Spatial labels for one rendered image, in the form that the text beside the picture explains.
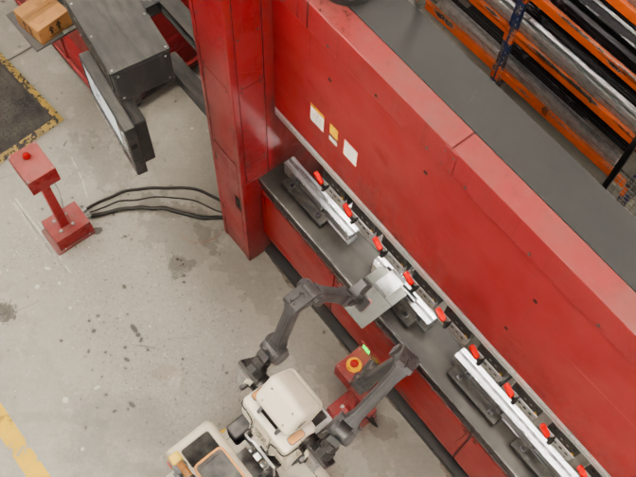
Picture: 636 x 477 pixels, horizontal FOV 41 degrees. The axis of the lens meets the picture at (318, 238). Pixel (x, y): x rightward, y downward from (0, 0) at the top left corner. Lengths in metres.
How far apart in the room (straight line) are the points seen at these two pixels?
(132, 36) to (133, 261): 1.97
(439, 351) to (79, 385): 2.01
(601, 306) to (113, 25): 2.04
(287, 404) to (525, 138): 1.33
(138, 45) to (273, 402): 1.44
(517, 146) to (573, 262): 0.41
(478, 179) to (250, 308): 2.46
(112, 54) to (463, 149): 1.39
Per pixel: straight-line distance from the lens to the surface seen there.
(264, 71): 3.57
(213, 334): 4.84
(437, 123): 2.73
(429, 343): 3.93
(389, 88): 2.81
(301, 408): 3.27
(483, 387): 3.81
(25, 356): 5.00
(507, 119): 2.79
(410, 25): 2.95
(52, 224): 5.13
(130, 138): 3.62
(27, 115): 5.68
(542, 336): 3.03
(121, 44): 3.38
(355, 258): 4.04
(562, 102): 5.24
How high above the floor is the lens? 4.56
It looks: 65 degrees down
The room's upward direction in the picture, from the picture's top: 4 degrees clockwise
